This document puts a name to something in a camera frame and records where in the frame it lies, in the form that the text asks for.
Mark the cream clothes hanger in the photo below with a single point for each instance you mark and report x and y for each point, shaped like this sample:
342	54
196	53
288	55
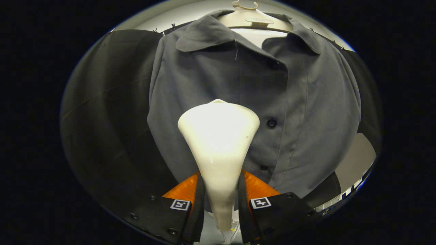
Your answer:
253	21

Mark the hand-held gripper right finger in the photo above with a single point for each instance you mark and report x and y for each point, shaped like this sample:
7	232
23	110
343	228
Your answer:
243	214

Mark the white garment steamer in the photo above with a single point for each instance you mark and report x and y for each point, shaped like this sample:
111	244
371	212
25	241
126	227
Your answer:
218	143

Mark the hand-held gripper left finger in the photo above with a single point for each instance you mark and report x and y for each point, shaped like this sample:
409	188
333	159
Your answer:
198	214

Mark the gray cabinet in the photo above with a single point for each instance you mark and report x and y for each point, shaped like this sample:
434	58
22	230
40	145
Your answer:
356	160

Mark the white inner cloth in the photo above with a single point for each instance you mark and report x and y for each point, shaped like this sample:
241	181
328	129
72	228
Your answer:
259	37

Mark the gray button shirt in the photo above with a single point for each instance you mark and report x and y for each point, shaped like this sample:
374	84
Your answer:
316	112

